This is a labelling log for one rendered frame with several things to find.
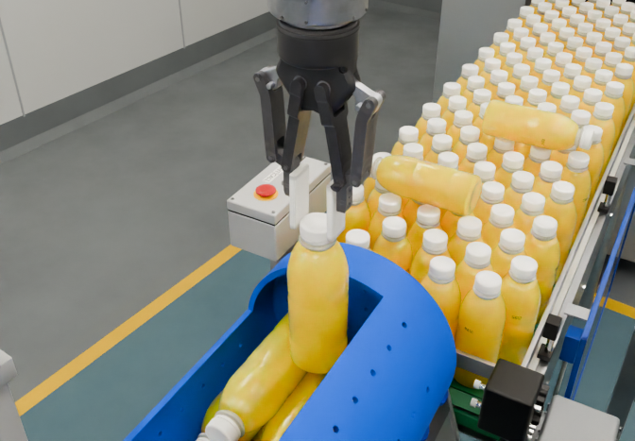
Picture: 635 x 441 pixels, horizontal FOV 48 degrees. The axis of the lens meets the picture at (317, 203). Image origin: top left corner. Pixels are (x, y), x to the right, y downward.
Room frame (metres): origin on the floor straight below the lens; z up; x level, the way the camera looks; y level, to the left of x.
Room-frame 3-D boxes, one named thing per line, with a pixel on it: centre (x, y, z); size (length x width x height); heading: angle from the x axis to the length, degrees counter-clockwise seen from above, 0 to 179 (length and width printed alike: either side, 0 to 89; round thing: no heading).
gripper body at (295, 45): (0.62, 0.00, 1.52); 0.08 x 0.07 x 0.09; 61
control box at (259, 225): (1.09, 0.07, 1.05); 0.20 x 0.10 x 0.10; 151
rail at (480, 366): (0.83, -0.12, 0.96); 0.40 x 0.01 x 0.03; 61
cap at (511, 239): (0.92, -0.32, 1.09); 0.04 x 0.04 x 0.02
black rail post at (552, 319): (0.85, -0.39, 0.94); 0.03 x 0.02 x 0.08; 151
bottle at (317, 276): (0.62, 0.00, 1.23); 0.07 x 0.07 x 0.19
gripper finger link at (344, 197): (0.60, -0.04, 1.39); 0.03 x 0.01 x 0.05; 61
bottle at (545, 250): (0.95, -0.38, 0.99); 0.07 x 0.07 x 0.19
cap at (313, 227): (0.62, 0.00, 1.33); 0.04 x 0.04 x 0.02
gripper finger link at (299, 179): (0.63, 0.02, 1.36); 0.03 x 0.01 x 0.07; 151
